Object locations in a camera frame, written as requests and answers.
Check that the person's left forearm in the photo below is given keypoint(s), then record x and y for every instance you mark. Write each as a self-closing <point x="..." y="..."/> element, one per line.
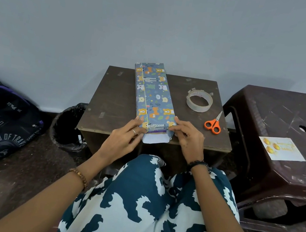
<point x="38" y="203"/>

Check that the small brown wooden table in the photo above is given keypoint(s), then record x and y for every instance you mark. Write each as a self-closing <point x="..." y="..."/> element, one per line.
<point x="112" y="96"/>

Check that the teal white patterned trousers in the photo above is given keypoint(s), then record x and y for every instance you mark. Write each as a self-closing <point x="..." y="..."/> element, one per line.
<point x="138" y="207"/>

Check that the person's right forearm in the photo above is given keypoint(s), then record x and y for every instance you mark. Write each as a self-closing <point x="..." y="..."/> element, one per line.
<point x="228" y="222"/>

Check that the white card with gold stickers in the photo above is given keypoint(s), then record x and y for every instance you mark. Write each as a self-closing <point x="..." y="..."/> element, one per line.
<point x="283" y="151"/>

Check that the black trash bin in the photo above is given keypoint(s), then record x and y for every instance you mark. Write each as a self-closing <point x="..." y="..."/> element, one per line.
<point x="65" y="132"/>

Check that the clear tape roll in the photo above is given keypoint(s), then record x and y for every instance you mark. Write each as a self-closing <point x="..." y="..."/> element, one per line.
<point x="197" y="107"/>

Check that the brown plastic stool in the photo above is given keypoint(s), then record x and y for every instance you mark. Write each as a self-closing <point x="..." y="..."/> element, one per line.
<point x="272" y="110"/>

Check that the person's right hand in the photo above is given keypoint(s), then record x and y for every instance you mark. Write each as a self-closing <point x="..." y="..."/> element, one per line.
<point x="191" y="140"/>

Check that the person's left hand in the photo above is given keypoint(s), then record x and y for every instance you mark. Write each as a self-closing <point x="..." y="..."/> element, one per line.
<point x="123" y="141"/>

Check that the blue animal-print wrapping paper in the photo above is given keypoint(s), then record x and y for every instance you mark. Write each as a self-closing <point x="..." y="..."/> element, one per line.
<point x="153" y="97"/>

